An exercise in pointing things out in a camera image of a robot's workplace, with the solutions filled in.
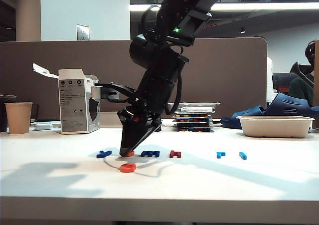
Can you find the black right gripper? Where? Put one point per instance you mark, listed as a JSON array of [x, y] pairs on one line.
[[142, 119]]

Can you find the orange letter a magnet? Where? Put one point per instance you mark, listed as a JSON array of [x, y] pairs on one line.
[[130, 154]]

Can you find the orange letter c magnet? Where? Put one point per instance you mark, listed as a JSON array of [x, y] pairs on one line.
[[127, 168]]

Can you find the light blue letter r magnet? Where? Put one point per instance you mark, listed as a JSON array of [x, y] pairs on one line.
[[219, 155]]

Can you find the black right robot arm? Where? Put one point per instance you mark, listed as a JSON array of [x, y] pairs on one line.
[[159, 72]]

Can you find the blue letter m magnet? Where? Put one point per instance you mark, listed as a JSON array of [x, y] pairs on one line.
[[149, 154]]

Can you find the red letter h magnet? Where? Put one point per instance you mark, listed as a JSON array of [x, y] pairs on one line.
[[174, 155]]

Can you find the blue letter y magnet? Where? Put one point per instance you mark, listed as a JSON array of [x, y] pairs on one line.
[[102, 154]]

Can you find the teal letter magnet board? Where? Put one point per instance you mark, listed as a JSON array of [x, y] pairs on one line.
[[192, 116], [192, 125], [192, 130], [192, 121]]

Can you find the light blue letter l magnet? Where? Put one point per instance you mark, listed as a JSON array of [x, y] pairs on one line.
[[242, 156]]

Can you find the white whiteboard marker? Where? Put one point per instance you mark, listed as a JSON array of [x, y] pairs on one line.
[[199, 110]]

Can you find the clear plastic tray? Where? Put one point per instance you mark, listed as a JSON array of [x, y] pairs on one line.
[[199, 105]]

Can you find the white grey mask box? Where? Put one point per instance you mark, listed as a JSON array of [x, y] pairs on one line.
[[74, 110]]

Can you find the small white plastic case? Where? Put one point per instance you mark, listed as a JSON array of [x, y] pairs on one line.
[[43, 126]]

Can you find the navy blue foam slipper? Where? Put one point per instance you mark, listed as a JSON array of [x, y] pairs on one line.
[[244, 112], [286, 104]]

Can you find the brown fabric desk divider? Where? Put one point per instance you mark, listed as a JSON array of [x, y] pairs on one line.
[[49, 60]]

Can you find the brown paper cup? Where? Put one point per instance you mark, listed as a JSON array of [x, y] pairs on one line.
[[18, 120]]

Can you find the beige pulp oval tray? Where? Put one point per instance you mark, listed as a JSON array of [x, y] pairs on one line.
[[274, 127]]

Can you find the person in white shirt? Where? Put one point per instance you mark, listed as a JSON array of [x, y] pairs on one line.
[[269, 80]]

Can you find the dark round container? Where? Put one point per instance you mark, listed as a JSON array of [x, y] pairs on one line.
[[2, 115]]

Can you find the computer monitor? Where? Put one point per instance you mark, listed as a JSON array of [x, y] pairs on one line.
[[281, 80]]

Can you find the person in green shirt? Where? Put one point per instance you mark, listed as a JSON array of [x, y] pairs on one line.
[[301, 90]]

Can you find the white ceiling light strip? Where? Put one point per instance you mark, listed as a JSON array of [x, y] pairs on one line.
[[261, 6]]

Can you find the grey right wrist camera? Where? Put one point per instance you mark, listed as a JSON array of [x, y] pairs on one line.
[[98, 92]]

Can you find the metal wall switch plate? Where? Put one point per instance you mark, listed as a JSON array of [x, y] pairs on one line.
[[83, 33]]

